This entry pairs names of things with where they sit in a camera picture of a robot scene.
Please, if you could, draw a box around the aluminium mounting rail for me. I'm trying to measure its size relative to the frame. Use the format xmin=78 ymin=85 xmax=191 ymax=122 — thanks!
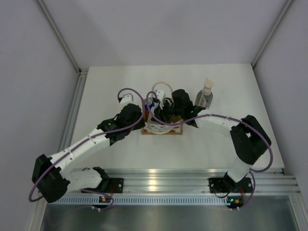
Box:
xmin=105 ymin=169 xmax=300 ymax=195

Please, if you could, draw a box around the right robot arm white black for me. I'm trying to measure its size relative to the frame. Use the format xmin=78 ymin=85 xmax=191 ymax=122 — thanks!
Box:
xmin=151 ymin=89 xmax=273 ymax=193

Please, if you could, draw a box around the left aluminium frame post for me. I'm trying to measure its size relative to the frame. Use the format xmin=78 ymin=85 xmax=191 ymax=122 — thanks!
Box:
xmin=35 ymin=0 xmax=81 ymax=73

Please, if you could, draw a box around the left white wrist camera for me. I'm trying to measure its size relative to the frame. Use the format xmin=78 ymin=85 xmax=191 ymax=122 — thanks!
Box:
xmin=118 ymin=93 xmax=134 ymax=105

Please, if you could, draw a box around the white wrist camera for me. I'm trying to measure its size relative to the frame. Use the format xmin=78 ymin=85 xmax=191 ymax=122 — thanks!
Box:
xmin=154 ymin=90 xmax=166 ymax=103
xmin=118 ymin=93 xmax=134 ymax=105

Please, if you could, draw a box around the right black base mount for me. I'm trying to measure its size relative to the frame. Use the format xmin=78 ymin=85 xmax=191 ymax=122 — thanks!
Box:
xmin=208 ymin=178 xmax=230 ymax=193

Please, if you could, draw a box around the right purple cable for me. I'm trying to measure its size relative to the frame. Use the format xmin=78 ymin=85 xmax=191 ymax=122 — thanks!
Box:
xmin=145 ymin=91 xmax=274 ymax=206

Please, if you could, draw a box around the right aluminium frame post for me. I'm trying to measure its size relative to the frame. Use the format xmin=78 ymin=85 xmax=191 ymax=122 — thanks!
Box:
xmin=251 ymin=0 xmax=296 ymax=69

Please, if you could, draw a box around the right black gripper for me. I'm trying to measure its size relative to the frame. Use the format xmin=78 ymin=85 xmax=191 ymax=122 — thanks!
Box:
xmin=152 ymin=98 xmax=184 ymax=124

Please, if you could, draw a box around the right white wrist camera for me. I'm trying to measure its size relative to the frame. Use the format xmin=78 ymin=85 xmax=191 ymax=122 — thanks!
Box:
xmin=154 ymin=90 xmax=166 ymax=103

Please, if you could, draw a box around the purple cable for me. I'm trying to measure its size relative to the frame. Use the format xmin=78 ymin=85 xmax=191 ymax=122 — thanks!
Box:
xmin=145 ymin=91 xmax=274 ymax=206
xmin=28 ymin=88 xmax=146 ymax=202

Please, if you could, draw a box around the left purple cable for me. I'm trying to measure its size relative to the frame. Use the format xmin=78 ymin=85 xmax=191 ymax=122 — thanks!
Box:
xmin=28 ymin=88 xmax=146 ymax=202

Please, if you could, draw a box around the burlap watermelon canvas bag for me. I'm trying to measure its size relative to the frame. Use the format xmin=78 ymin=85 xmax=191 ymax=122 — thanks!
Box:
xmin=141 ymin=81 xmax=183 ymax=135

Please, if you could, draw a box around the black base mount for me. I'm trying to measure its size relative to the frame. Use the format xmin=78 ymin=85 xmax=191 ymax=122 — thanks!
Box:
xmin=208 ymin=178 xmax=230 ymax=193
xmin=105 ymin=178 xmax=124 ymax=194

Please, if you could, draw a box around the white slotted cable duct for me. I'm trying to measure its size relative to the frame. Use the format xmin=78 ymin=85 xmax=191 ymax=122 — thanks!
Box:
xmin=53 ymin=194 xmax=240 ymax=205

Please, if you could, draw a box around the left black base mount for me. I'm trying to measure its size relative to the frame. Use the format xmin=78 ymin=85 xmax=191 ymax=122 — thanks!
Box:
xmin=105 ymin=178 xmax=124 ymax=194

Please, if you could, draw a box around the grey pump bottle beige cap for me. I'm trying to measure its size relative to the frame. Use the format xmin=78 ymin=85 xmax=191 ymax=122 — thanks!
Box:
xmin=195 ymin=78 xmax=214 ymax=109

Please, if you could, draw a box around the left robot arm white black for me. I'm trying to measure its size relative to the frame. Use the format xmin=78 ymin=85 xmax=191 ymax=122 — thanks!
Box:
xmin=32 ymin=103 xmax=145 ymax=203

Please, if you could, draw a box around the aluminium frame post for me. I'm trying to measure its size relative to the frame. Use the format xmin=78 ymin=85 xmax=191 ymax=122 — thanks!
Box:
xmin=251 ymin=0 xmax=296 ymax=69
xmin=35 ymin=0 xmax=81 ymax=73

